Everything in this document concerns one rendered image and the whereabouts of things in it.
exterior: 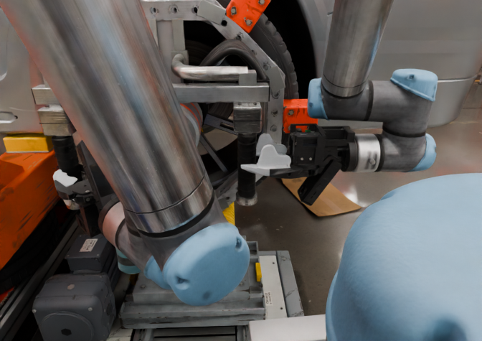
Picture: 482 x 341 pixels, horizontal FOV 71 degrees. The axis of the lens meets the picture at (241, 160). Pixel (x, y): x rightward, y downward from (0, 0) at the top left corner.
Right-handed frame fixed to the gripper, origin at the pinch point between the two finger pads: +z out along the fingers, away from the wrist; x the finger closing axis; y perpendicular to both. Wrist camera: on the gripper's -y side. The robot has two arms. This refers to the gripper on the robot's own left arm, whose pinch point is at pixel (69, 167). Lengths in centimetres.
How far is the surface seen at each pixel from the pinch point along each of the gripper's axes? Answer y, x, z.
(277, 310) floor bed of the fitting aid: 75, 54, -12
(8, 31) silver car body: -21, 8, 50
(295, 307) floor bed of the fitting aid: 75, 60, -16
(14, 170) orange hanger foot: 12.8, -2.6, 37.4
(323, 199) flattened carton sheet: 83, 144, 22
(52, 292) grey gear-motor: 42.5, -6.0, 19.7
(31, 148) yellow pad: 13, 6, 52
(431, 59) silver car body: -13, 94, -34
